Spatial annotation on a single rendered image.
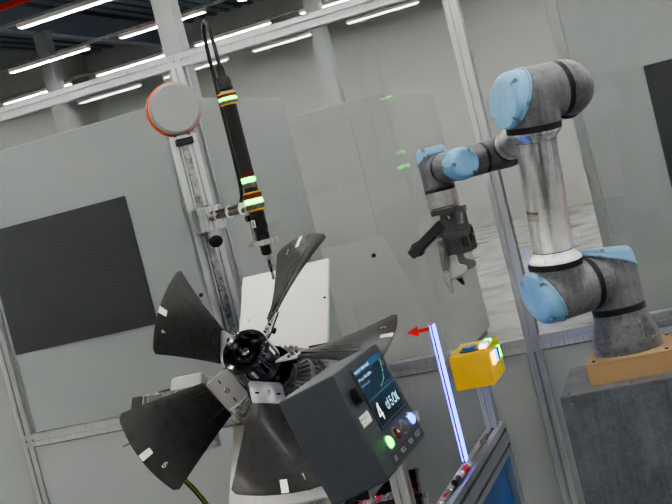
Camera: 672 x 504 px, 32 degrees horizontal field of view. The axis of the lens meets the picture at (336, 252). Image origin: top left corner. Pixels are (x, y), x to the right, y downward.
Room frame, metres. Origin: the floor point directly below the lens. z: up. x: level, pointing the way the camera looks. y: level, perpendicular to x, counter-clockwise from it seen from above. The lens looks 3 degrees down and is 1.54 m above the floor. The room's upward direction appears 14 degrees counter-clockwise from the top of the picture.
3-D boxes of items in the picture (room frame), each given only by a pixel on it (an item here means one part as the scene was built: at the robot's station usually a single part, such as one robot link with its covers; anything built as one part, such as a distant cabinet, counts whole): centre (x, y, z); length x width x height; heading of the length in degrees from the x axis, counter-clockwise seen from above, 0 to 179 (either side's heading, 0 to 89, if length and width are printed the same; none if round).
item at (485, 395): (2.92, -0.28, 0.92); 0.03 x 0.03 x 0.12; 71
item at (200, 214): (3.35, 0.33, 1.54); 0.10 x 0.07 x 0.08; 16
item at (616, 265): (2.53, -0.56, 1.21); 0.13 x 0.12 x 0.14; 113
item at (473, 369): (2.92, -0.28, 1.02); 0.16 x 0.10 x 0.11; 161
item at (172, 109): (3.44, 0.36, 1.88); 0.17 x 0.15 x 0.16; 71
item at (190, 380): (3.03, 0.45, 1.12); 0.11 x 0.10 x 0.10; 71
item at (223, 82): (2.75, 0.16, 1.66); 0.04 x 0.04 x 0.46
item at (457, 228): (2.86, -0.29, 1.37); 0.09 x 0.08 x 0.12; 71
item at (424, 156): (2.86, -0.29, 1.53); 0.09 x 0.08 x 0.11; 23
